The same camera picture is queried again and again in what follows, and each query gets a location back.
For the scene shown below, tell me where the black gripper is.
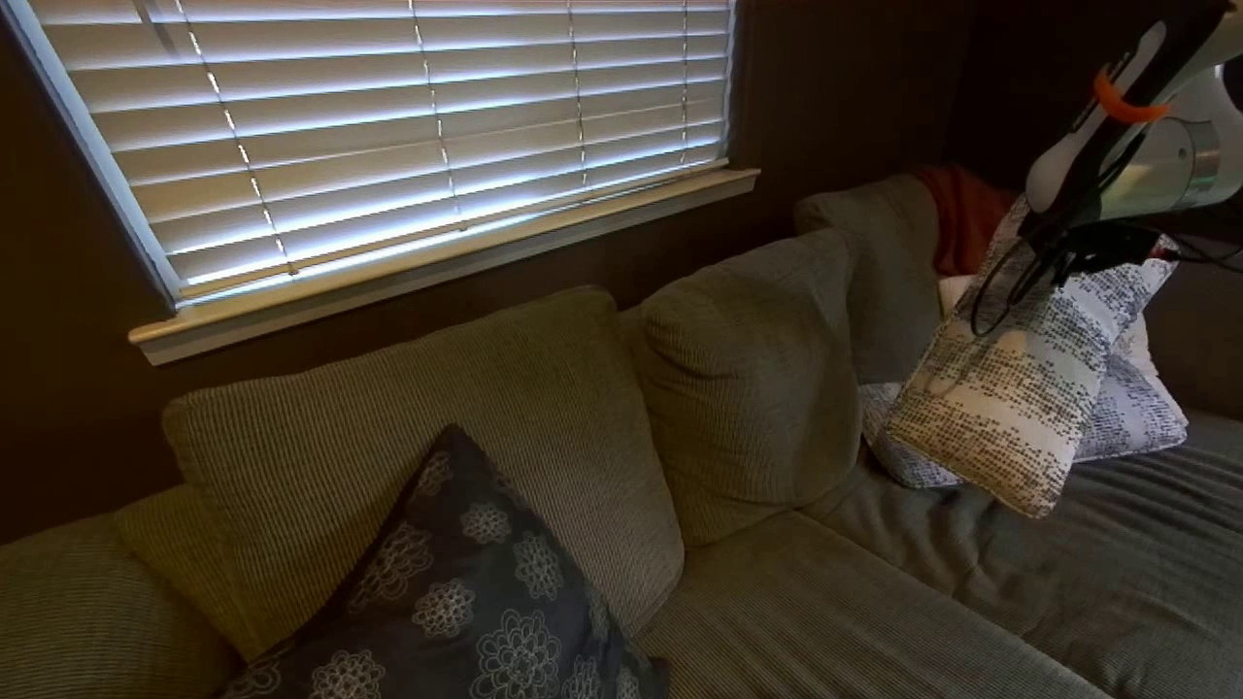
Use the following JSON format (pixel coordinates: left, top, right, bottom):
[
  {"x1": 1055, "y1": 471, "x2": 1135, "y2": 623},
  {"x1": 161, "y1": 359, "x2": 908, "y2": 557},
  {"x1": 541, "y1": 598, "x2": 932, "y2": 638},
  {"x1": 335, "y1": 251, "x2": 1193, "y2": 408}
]
[{"x1": 1016, "y1": 192, "x2": 1178, "y2": 282}]

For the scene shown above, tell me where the white grey patterned pillow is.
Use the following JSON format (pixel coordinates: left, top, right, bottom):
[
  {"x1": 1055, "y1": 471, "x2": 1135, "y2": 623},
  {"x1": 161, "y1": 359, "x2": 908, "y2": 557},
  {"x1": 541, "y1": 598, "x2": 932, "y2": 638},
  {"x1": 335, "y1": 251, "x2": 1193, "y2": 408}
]
[
  {"x1": 881, "y1": 247, "x2": 1122, "y2": 526},
  {"x1": 854, "y1": 276, "x2": 1193, "y2": 496}
]

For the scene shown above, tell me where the white branch print pillow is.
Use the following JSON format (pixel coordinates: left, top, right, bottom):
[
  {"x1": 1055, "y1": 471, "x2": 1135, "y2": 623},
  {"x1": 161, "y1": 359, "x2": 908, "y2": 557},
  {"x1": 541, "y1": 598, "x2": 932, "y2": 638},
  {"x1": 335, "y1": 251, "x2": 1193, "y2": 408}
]
[{"x1": 935, "y1": 238, "x2": 1180, "y2": 392}]

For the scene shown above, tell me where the dark floral throw pillow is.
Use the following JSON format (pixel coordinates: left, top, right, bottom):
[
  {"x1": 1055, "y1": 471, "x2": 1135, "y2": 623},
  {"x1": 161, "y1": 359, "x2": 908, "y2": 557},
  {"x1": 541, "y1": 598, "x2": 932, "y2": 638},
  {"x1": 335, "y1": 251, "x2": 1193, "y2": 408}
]
[{"x1": 219, "y1": 423, "x2": 678, "y2": 699}]

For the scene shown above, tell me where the red blanket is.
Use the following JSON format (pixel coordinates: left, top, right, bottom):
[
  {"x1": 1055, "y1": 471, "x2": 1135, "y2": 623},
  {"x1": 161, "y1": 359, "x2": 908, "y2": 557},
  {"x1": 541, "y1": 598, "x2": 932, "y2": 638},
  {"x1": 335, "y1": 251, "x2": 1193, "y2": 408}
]
[{"x1": 908, "y1": 161, "x2": 1018, "y2": 281}]

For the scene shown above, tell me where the grey fabric sofa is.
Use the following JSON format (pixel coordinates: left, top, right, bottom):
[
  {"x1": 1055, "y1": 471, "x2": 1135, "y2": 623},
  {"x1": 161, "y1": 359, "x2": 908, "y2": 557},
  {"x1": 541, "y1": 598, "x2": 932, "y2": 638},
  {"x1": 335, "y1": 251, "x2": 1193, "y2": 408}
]
[{"x1": 0, "y1": 171, "x2": 1243, "y2": 699}]

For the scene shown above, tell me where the white window sill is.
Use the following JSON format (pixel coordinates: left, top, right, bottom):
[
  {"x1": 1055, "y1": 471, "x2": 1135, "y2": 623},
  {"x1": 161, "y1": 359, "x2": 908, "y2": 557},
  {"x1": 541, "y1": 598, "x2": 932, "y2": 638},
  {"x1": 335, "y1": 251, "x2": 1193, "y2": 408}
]
[{"x1": 125, "y1": 163, "x2": 766, "y2": 370}]

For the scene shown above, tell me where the white window blind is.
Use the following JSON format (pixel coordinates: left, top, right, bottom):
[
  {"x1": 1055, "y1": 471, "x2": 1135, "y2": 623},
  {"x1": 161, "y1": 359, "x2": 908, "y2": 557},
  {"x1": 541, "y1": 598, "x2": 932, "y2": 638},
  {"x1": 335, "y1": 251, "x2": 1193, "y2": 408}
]
[{"x1": 3, "y1": 0, "x2": 741, "y2": 310}]

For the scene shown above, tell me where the orange cable strap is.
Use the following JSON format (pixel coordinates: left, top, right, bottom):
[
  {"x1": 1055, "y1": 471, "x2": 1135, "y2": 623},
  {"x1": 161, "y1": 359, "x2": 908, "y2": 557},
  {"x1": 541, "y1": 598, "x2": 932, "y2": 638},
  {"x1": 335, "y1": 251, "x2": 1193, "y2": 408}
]
[{"x1": 1090, "y1": 70, "x2": 1175, "y2": 127}]

